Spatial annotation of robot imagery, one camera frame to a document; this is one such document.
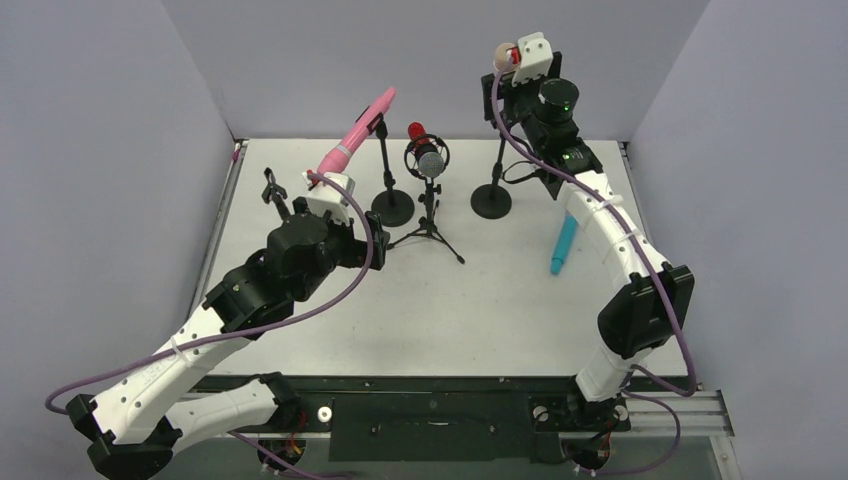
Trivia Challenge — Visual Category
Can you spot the red mesh microphone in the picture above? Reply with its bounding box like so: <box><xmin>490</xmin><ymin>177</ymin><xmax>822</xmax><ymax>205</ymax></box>
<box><xmin>405</xmin><ymin>122</ymin><xmax>450</xmax><ymax>180</ymax></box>

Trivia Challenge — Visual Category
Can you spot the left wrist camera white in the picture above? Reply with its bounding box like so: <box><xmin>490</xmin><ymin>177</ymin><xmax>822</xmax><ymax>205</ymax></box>
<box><xmin>302</xmin><ymin>170</ymin><xmax>355</xmax><ymax>225</ymax></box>

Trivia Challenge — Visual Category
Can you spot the pink microphone black stand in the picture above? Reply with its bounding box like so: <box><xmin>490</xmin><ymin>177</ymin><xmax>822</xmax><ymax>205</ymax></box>
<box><xmin>367</xmin><ymin>113</ymin><xmax>415</xmax><ymax>227</ymax></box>

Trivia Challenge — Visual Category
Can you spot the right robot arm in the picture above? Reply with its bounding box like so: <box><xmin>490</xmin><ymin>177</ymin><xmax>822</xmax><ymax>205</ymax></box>
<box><xmin>481</xmin><ymin>44</ymin><xmax>698</xmax><ymax>427</ymax></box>

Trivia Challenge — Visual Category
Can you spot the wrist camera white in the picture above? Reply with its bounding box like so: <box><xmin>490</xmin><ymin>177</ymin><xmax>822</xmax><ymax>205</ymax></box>
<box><xmin>302</xmin><ymin>170</ymin><xmax>355</xmax><ymax>225</ymax></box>
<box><xmin>509</xmin><ymin>32</ymin><xmax>554</xmax><ymax>86</ymax></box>

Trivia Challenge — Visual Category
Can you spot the purple cable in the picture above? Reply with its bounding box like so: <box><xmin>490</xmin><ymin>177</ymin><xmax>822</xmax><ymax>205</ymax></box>
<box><xmin>490</xmin><ymin>56</ymin><xmax>698</xmax><ymax>399</ymax></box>
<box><xmin>44</xmin><ymin>170</ymin><xmax>377</xmax><ymax>415</ymax></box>

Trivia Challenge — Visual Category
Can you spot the black tripod shock-mount stand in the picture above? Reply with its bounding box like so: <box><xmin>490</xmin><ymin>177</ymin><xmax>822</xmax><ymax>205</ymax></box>
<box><xmin>387</xmin><ymin>148</ymin><xmax>466</xmax><ymax>265</ymax></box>

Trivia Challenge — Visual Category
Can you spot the teal microphone black stand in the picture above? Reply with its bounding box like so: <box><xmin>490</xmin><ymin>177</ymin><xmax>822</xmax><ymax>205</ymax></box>
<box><xmin>261</xmin><ymin>167</ymin><xmax>291</xmax><ymax>223</ymax></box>

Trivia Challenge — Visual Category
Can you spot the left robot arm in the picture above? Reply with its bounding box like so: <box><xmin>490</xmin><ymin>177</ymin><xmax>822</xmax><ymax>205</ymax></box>
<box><xmin>66</xmin><ymin>199</ymin><xmax>389</xmax><ymax>479</ymax></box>

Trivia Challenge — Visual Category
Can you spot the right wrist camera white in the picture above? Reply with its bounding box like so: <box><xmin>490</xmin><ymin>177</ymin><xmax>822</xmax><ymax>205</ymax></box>
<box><xmin>509</xmin><ymin>32</ymin><xmax>554</xmax><ymax>86</ymax></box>

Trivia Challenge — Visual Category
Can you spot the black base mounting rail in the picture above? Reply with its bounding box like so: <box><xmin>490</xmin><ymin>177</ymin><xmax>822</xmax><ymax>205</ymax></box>
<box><xmin>239</xmin><ymin>376</ymin><xmax>679</xmax><ymax>469</ymax></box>

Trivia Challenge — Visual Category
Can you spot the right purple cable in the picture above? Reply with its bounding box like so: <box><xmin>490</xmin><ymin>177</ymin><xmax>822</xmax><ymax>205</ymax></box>
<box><xmin>490</xmin><ymin>56</ymin><xmax>698</xmax><ymax>399</ymax></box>

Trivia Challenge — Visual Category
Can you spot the beige microphone black stand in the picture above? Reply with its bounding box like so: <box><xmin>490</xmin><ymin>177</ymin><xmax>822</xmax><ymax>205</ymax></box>
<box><xmin>470</xmin><ymin>135</ymin><xmax>512</xmax><ymax>220</ymax></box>

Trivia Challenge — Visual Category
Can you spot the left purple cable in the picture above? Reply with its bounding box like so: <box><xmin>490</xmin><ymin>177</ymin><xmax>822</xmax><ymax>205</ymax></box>
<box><xmin>44</xmin><ymin>170</ymin><xmax>377</xmax><ymax>415</ymax></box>

